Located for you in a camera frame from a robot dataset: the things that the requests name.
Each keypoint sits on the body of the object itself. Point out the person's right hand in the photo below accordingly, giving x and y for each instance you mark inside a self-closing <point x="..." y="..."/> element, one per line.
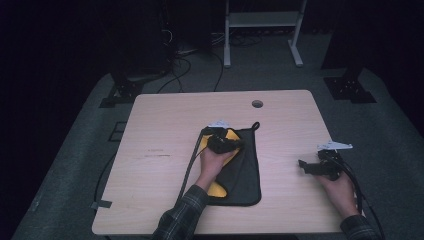
<point x="341" y="196"/>

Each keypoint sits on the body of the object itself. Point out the person's left hand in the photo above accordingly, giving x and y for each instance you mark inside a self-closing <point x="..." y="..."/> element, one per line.
<point x="211" y="166"/>

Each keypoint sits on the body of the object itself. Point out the grey tape strip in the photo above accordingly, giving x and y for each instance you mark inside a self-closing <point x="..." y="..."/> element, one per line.
<point x="101" y="204"/>

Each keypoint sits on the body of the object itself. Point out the black stand base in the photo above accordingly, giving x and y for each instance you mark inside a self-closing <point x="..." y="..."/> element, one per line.
<point x="348" y="88"/>
<point x="121" y="93"/>

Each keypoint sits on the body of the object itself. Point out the dark floor socket plate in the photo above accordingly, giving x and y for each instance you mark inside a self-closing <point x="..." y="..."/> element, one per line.
<point x="118" y="131"/>

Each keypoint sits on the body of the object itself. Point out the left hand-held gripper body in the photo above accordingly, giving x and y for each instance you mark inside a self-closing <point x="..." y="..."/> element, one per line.
<point x="220" y="141"/>

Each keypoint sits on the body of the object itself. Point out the white metal stand frame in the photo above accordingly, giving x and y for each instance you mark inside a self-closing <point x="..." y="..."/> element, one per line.
<point x="263" y="19"/>

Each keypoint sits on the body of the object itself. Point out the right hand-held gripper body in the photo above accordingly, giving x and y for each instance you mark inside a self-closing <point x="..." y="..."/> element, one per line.
<point x="328" y="165"/>

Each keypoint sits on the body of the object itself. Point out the grey round table grommet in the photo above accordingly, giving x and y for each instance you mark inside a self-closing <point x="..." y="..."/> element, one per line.
<point x="257" y="103"/>

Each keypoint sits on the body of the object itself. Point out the yellow and black cloth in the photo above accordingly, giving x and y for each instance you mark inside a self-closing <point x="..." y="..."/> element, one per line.
<point x="243" y="173"/>

